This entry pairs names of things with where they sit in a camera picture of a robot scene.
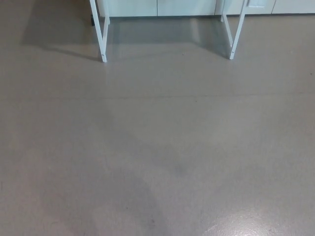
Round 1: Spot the white cabinet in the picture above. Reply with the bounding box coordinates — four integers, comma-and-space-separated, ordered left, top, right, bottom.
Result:
94, 0, 315, 17

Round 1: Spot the white metal-frame desk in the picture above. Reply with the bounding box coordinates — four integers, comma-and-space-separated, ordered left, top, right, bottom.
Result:
90, 0, 248, 62

